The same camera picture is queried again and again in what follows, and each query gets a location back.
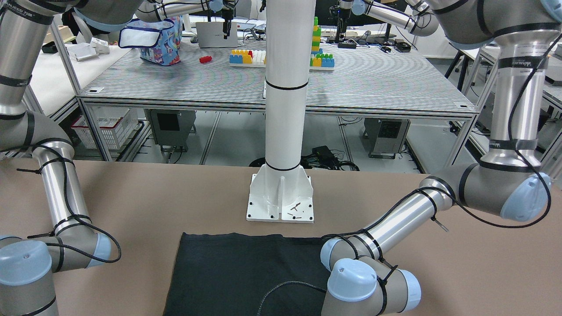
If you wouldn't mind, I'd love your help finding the black printed t-shirt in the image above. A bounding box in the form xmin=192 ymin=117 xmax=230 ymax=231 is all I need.
xmin=163 ymin=233 xmax=330 ymax=316

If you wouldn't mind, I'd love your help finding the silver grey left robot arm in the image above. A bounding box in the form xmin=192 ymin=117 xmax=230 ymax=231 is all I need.
xmin=321 ymin=0 xmax=561 ymax=316

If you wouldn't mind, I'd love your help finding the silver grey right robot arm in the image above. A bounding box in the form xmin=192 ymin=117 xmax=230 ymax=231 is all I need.
xmin=0 ymin=0 xmax=142 ymax=316

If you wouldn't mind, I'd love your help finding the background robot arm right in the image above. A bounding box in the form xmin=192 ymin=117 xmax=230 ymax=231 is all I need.
xmin=335 ymin=0 xmax=439 ymax=43

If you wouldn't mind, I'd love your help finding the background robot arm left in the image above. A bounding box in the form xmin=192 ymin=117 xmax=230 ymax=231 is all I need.
xmin=135 ymin=0 xmax=236 ymax=40

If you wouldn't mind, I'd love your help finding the white central mounting column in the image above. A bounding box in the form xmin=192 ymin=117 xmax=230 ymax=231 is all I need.
xmin=246 ymin=0 xmax=315 ymax=223

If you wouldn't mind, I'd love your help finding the striped aluminium workbench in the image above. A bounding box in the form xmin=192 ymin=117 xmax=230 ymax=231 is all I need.
xmin=46 ymin=9 xmax=525 ymax=175

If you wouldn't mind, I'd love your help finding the stacked toy block tower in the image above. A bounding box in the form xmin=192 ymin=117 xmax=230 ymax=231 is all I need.
xmin=310 ymin=16 xmax=335 ymax=71

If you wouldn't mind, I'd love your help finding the grey computer box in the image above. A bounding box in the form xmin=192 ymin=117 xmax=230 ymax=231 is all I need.
xmin=363 ymin=118 xmax=410 ymax=159
xmin=144 ymin=109 xmax=196 ymax=152

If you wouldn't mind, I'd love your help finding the toy block set on tray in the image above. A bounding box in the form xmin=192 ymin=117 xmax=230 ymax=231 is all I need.
xmin=229 ymin=49 xmax=267 ymax=68

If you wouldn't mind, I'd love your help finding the red toy block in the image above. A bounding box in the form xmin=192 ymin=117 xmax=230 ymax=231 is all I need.
xmin=199 ymin=55 xmax=213 ymax=64

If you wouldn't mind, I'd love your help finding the silver laptop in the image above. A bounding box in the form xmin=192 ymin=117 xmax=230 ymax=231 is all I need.
xmin=195 ymin=22 xmax=238 ymax=48

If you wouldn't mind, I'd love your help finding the white plastic basket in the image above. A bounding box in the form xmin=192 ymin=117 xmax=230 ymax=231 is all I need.
xmin=71 ymin=107 xmax=138 ymax=150

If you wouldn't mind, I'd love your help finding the colourful patterned bag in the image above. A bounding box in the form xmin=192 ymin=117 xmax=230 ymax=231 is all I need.
xmin=118 ymin=16 xmax=183 ymax=66

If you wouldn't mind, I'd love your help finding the black cable bundle on floor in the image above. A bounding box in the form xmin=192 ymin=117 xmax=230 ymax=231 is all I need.
xmin=249 ymin=145 xmax=360 ymax=172

